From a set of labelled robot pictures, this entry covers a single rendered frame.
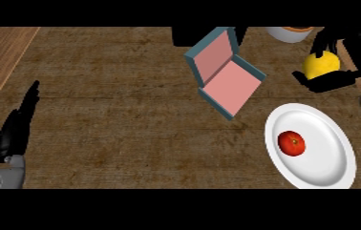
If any white oval plate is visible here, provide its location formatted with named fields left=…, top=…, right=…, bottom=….
left=264, top=102, right=358, bottom=190

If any teal and pink open box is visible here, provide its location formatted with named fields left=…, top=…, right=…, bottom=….
left=184, top=26, right=268, bottom=122

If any red tomato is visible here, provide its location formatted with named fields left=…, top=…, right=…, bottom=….
left=277, top=130, right=308, bottom=157

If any yellow lemon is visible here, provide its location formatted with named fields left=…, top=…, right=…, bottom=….
left=302, top=50, right=342, bottom=81

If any white round pot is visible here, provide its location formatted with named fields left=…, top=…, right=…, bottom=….
left=264, top=26, right=317, bottom=44

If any pale wooden panel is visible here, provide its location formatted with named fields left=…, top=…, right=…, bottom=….
left=0, top=26, right=43, bottom=91

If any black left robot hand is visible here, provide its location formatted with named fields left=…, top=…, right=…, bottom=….
left=0, top=79, right=42, bottom=161

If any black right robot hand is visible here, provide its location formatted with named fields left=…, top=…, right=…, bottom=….
left=290, top=26, right=361, bottom=94

